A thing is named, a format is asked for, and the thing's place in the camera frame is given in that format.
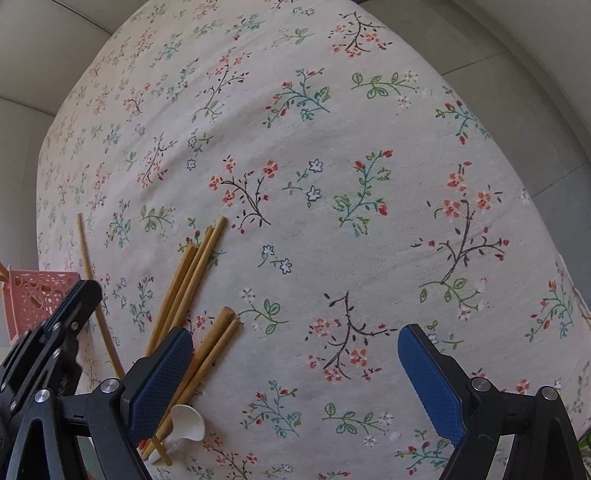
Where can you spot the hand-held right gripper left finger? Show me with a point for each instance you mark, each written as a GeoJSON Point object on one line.
{"type": "Point", "coordinates": [159, 385]}

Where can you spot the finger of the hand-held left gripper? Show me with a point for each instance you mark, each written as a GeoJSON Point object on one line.
{"type": "Point", "coordinates": [76, 307]}

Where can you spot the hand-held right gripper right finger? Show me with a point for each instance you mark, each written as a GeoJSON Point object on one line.
{"type": "Point", "coordinates": [429, 387]}

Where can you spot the thin wooden chopstick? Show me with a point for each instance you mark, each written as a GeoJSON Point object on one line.
{"type": "Point", "coordinates": [87, 277]}

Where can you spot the pink lattice plastic basket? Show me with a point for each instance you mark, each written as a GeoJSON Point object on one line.
{"type": "Point", "coordinates": [32, 295]}

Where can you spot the white ceramic spoon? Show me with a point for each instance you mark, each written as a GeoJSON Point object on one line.
{"type": "Point", "coordinates": [187, 422]}

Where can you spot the floral tablecloth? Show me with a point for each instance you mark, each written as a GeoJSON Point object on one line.
{"type": "Point", "coordinates": [323, 230]}

